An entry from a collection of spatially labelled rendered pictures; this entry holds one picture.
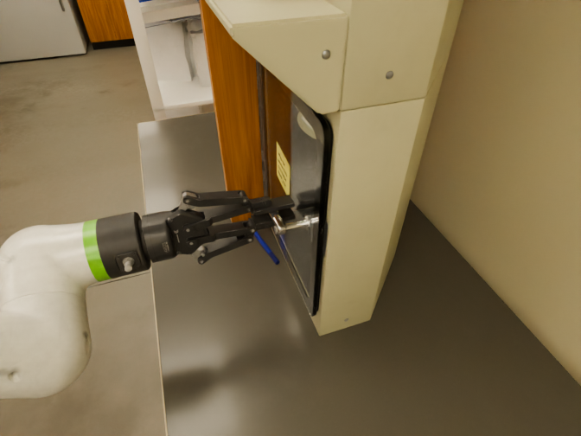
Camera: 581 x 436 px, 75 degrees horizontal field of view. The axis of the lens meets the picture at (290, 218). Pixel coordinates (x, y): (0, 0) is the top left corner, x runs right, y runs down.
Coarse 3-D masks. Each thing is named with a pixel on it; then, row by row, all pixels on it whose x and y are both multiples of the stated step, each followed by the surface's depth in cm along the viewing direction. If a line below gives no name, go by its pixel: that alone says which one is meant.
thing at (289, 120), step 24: (264, 72) 65; (264, 96) 69; (288, 96) 55; (288, 120) 58; (312, 120) 47; (288, 144) 60; (312, 144) 49; (312, 168) 51; (312, 192) 54; (312, 216) 56; (288, 240) 75; (312, 240) 59; (288, 264) 80; (312, 264) 62; (312, 288) 65; (312, 312) 69
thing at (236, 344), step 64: (192, 128) 135; (192, 256) 89; (256, 256) 89; (448, 256) 89; (192, 320) 77; (256, 320) 77; (384, 320) 77; (448, 320) 77; (512, 320) 77; (192, 384) 67; (256, 384) 67; (320, 384) 67; (384, 384) 67; (448, 384) 67; (512, 384) 67; (576, 384) 67
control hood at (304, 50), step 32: (224, 0) 39; (256, 0) 39; (288, 0) 39; (320, 0) 39; (256, 32) 34; (288, 32) 35; (320, 32) 36; (288, 64) 37; (320, 64) 38; (320, 96) 40
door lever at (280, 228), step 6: (270, 216) 61; (276, 216) 60; (306, 216) 59; (276, 222) 59; (282, 222) 59; (294, 222) 59; (300, 222) 59; (306, 222) 59; (276, 228) 58; (282, 228) 58; (288, 228) 58; (294, 228) 59; (306, 228) 60
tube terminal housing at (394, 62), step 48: (336, 0) 38; (384, 0) 36; (432, 0) 38; (384, 48) 39; (432, 48) 41; (384, 96) 43; (432, 96) 54; (336, 144) 45; (384, 144) 48; (336, 192) 50; (384, 192) 53; (336, 240) 57; (384, 240) 61; (336, 288) 65
